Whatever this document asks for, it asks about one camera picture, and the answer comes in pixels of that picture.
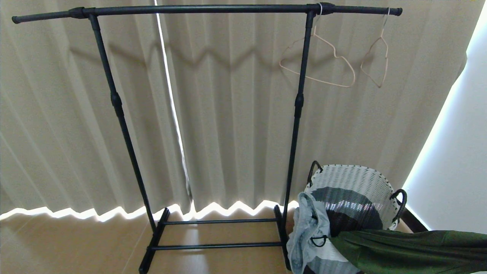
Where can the pink clothes hanger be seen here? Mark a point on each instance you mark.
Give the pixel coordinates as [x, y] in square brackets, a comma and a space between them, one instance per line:
[325, 41]
[387, 61]

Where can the green long-sleeved shirt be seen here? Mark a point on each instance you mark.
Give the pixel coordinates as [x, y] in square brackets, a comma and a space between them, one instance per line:
[411, 251]

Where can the white laundry basket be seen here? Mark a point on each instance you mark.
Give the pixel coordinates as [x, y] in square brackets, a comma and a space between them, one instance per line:
[354, 177]

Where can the black clothes rack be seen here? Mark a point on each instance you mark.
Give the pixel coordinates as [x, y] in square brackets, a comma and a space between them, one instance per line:
[198, 9]

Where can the beige curtain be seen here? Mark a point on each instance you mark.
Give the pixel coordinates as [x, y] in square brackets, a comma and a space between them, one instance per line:
[236, 114]

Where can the pale grey shorts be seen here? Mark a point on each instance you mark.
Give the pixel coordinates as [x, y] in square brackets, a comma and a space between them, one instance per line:
[304, 236]

